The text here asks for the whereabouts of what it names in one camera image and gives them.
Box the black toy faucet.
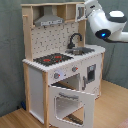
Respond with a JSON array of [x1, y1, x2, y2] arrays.
[[67, 33, 82, 49]]

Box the white oven door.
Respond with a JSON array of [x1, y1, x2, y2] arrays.
[[49, 86, 95, 128]]

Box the grey range hood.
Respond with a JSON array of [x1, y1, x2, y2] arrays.
[[34, 6, 64, 27]]

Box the grey toy sink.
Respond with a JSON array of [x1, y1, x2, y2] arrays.
[[65, 47, 95, 55]]

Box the white cupboard door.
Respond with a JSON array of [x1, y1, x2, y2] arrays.
[[82, 57, 102, 98]]

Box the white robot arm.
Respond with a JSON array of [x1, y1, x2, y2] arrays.
[[84, 0, 128, 43]]

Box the right red stove knob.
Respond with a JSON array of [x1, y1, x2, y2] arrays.
[[72, 67, 78, 72]]

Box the wooden toy kitchen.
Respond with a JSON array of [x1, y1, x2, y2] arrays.
[[22, 2, 105, 128]]

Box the black toy stovetop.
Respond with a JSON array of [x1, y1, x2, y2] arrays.
[[34, 53, 71, 66]]

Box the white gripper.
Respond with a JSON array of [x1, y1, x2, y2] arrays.
[[84, 0, 102, 16]]

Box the red stove knob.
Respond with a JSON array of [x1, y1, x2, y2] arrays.
[[72, 67, 78, 72], [54, 73, 60, 79]]

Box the left red stove knob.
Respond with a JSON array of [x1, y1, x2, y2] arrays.
[[54, 73, 60, 79]]

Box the white toy microwave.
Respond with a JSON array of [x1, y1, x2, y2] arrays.
[[75, 4, 86, 22]]

